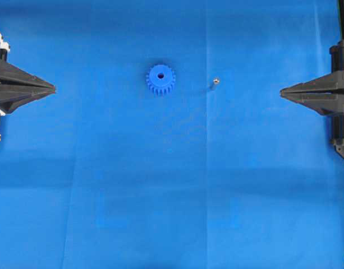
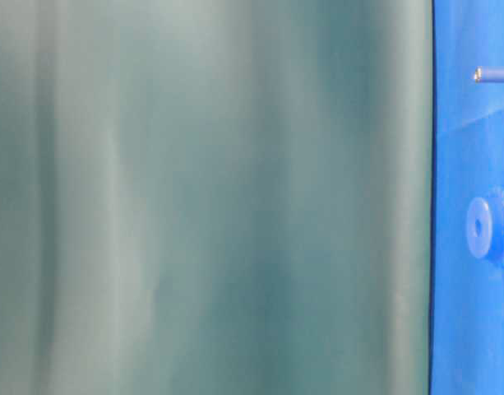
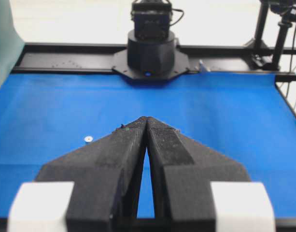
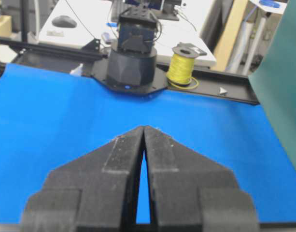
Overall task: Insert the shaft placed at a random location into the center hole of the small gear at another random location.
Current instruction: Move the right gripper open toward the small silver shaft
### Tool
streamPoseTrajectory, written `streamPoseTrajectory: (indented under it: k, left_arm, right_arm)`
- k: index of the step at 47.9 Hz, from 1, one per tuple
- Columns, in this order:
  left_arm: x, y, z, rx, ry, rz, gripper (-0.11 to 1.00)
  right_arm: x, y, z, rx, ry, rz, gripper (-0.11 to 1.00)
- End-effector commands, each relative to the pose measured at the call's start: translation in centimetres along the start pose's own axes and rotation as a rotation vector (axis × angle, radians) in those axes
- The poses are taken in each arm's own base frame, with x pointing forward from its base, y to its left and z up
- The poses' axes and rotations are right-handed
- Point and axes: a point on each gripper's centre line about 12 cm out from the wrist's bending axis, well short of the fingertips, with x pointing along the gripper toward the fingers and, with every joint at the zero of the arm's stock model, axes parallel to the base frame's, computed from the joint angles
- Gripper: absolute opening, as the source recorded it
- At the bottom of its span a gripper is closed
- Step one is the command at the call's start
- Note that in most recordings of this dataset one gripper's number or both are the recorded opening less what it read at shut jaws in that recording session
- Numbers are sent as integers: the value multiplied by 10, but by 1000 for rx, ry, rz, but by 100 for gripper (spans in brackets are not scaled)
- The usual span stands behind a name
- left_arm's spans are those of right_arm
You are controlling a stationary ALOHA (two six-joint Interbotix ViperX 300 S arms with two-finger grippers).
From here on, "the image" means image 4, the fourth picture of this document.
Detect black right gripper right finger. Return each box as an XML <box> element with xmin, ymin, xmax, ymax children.
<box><xmin>144</xmin><ymin>126</ymin><xmax>259</xmax><ymax>232</ymax></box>

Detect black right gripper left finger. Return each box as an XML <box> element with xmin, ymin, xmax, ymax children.
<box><xmin>20</xmin><ymin>126</ymin><xmax>144</xmax><ymax>232</ymax></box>

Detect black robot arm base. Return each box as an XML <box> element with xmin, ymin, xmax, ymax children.
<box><xmin>93</xmin><ymin>5</ymin><xmax>168</xmax><ymax>95</ymax></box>

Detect blue table mat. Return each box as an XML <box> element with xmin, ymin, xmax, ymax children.
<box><xmin>0</xmin><ymin>64</ymin><xmax>296</xmax><ymax>224</ymax></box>

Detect green backdrop sheet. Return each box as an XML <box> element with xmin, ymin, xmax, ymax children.
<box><xmin>249</xmin><ymin>0</ymin><xmax>296</xmax><ymax>171</ymax></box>

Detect white desk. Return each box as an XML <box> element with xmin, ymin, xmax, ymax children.
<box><xmin>39</xmin><ymin>0</ymin><xmax>216</xmax><ymax>67</ymax></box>

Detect black computer mouse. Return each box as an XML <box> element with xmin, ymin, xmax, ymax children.
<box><xmin>52</xmin><ymin>15</ymin><xmax>77</xmax><ymax>28</ymax></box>

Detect black aluminium frame rail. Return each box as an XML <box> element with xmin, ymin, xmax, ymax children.
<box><xmin>0</xmin><ymin>37</ymin><xmax>259</xmax><ymax>105</ymax></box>

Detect yellow wire spool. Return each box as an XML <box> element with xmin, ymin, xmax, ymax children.
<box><xmin>166</xmin><ymin>42</ymin><xmax>207</xmax><ymax>90</ymax></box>

